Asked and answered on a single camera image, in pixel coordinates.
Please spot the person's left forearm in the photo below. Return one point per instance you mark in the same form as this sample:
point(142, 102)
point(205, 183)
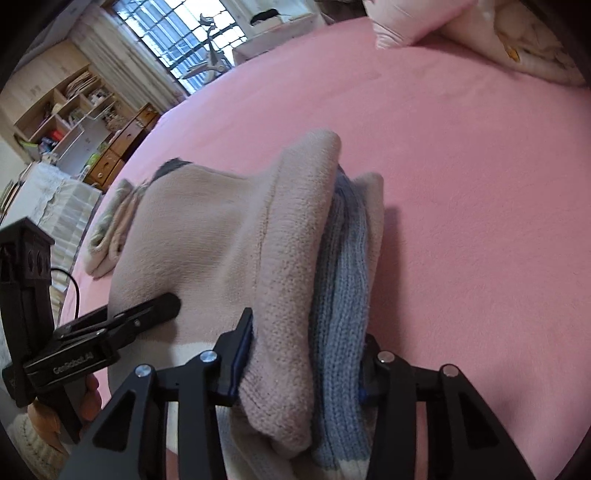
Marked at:
point(32, 454)

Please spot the striped knit sweater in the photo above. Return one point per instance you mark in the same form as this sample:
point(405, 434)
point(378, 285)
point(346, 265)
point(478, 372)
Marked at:
point(221, 230)

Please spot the pink bed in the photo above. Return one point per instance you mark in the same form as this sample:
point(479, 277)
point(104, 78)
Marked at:
point(438, 184)

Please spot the pink printed pillow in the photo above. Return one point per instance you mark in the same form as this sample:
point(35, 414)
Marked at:
point(406, 23)

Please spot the cartoon print folded quilt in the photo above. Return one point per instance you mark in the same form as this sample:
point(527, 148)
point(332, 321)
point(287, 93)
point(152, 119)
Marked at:
point(531, 41)

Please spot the beige curtain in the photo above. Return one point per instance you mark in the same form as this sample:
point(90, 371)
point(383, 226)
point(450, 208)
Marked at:
point(124, 60)

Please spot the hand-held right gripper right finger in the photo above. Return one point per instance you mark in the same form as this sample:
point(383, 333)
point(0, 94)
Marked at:
point(374, 374)

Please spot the grey office chair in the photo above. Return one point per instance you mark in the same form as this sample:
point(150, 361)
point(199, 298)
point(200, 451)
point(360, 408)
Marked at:
point(210, 50)

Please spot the wooden bookshelf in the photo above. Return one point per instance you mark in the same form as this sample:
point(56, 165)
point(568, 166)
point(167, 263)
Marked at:
point(51, 110)

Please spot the person's left hand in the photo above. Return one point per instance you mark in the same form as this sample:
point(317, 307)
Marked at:
point(91, 392)

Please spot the barred window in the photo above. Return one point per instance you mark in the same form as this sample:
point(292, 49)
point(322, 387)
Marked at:
point(180, 37)

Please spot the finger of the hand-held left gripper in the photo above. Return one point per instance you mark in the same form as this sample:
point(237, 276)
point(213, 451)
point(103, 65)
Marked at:
point(147, 311)

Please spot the beige folded garment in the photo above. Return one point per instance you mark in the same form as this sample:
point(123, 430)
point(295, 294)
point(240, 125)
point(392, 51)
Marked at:
point(108, 258)

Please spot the black cloth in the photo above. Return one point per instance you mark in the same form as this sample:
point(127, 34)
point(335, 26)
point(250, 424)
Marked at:
point(264, 14)

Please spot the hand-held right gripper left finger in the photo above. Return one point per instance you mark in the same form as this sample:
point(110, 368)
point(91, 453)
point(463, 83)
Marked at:
point(242, 355)

